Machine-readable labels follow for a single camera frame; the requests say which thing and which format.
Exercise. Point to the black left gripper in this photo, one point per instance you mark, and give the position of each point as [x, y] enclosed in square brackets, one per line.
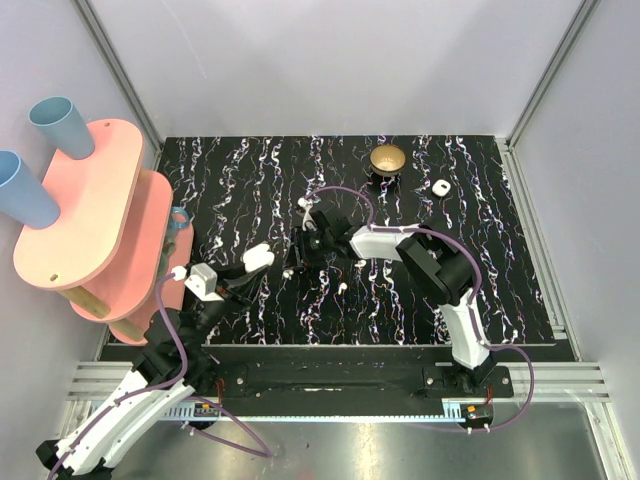
[228, 279]

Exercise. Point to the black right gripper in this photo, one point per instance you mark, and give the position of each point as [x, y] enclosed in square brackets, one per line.
[298, 253]

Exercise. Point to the white oval charging case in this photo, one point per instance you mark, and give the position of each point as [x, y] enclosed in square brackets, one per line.
[258, 257]

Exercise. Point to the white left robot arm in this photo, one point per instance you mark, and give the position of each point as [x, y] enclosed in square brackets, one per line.
[173, 366]

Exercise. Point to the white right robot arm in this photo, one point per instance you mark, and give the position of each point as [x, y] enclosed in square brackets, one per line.
[440, 265]

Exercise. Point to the small white square case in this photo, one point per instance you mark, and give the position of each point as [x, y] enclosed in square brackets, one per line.
[441, 188]

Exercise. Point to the black marbled mat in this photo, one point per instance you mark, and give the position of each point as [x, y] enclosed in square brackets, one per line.
[307, 196]

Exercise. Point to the pink two-tier shelf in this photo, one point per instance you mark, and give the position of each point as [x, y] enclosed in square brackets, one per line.
[103, 252]

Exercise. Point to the gold bowl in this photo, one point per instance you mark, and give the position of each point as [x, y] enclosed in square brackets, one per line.
[387, 160]

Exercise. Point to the blue cup front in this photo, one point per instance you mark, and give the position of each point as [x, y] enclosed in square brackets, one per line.
[23, 197]

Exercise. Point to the blue cup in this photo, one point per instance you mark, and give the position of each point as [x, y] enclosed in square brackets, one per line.
[23, 197]
[59, 121]

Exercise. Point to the blue cup rear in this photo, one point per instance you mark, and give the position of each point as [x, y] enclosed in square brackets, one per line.
[59, 121]

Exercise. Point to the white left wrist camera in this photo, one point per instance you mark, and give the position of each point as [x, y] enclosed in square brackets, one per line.
[200, 279]

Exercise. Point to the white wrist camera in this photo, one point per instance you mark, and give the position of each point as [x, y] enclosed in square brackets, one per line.
[200, 279]
[304, 208]

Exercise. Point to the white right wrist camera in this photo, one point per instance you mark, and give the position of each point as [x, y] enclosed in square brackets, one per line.
[304, 208]

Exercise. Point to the blue ring object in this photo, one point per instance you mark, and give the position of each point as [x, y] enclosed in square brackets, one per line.
[178, 220]

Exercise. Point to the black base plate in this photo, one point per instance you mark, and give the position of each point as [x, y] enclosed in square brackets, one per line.
[411, 369]

